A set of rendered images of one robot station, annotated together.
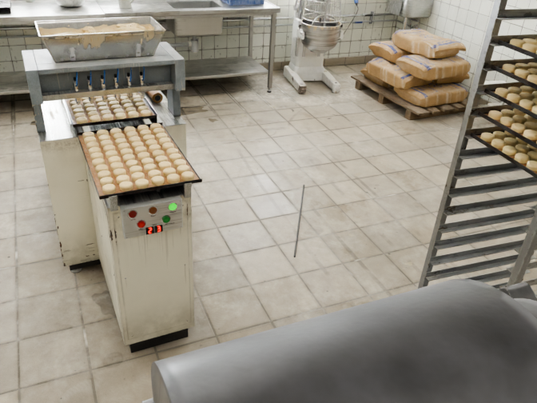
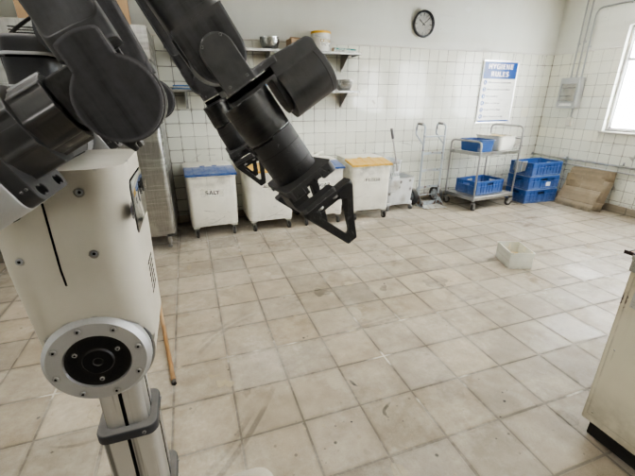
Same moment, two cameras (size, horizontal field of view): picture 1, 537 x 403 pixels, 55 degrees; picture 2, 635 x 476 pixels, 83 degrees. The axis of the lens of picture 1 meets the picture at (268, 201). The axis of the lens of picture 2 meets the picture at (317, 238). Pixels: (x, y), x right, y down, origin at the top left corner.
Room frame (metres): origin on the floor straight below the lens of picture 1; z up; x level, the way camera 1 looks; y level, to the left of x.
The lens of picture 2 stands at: (0.57, -0.78, 1.46)
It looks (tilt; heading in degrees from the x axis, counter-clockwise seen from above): 21 degrees down; 96
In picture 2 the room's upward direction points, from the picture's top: straight up
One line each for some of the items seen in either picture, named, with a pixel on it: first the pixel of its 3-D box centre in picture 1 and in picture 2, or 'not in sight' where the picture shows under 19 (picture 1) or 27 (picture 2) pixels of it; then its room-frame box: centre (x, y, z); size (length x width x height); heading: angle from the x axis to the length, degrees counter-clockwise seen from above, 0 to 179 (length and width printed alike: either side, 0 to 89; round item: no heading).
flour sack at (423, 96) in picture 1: (432, 91); not in sight; (5.23, -1.63, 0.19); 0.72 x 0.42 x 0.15; 119
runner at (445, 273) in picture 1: (483, 265); not in sight; (2.01, -1.06, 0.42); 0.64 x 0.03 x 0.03; 111
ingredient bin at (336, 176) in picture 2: not in sight; (316, 189); (0.09, 3.74, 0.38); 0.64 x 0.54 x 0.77; 114
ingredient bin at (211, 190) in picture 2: not in sight; (211, 197); (-1.08, 3.20, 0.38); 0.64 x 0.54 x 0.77; 117
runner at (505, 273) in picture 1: (478, 279); not in sight; (2.01, -1.06, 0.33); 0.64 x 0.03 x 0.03; 111
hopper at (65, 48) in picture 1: (101, 40); not in sight; (2.50, 0.85, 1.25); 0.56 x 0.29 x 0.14; 117
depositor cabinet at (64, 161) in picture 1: (104, 153); not in sight; (2.92, 1.06, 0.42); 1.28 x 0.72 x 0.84; 27
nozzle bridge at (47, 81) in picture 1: (107, 88); not in sight; (2.50, 0.85, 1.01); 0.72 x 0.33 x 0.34; 117
